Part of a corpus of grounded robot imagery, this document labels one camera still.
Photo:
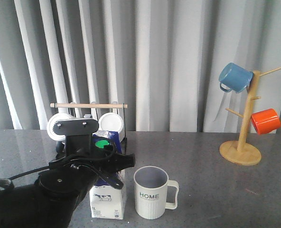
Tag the white mug with dark handle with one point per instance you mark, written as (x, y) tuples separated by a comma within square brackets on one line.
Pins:
[(58, 138)]

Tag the black wire mug rack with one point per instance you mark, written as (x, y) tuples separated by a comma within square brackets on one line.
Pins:
[(116, 108)]

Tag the orange enamel mug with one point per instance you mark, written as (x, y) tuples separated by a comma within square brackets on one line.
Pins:
[(265, 121)]

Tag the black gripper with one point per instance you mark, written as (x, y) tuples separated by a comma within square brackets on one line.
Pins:
[(72, 175)]

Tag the white HOME mug on table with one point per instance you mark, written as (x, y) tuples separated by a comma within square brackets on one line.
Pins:
[(151, 185)]

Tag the Pascual whole milk carton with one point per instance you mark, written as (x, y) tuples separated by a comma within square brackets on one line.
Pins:
[(106, 201)]

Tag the white ribbed mug on rack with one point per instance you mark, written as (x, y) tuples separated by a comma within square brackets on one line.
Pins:
[(112, 122)]

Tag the blue enamel mug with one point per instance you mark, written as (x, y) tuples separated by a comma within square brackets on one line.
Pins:
[(234, 78)]

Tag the wooden mug tree stand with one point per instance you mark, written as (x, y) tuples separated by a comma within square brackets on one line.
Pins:
[(240, 152)]

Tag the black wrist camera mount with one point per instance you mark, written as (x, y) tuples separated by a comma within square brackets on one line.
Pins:
[(78, 133)]

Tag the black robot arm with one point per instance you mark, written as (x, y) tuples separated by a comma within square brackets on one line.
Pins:
[(30, 207)]

